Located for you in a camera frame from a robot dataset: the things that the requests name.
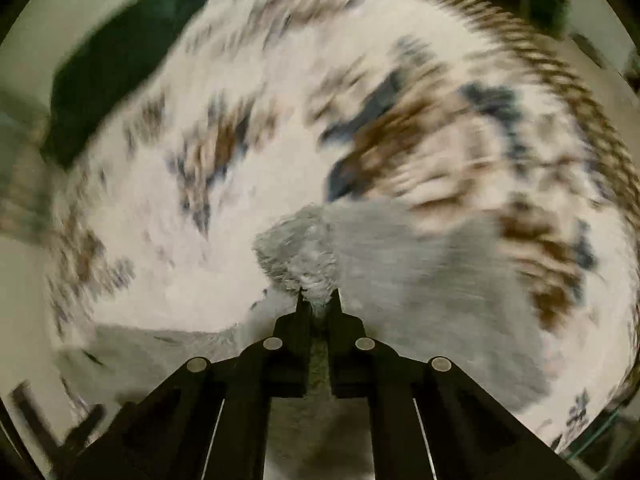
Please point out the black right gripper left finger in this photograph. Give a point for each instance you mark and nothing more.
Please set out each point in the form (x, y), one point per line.
(207, 420)

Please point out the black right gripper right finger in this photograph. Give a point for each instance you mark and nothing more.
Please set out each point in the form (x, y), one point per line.
(430, 420)

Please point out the grey fluffy pants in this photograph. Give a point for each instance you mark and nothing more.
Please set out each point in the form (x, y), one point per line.
(450, 294)

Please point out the floral fleece bed blanket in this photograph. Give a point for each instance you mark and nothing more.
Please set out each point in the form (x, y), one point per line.
(262, 107)

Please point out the dark green folded blanket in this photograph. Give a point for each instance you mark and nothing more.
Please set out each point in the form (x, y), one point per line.
(108, 65)

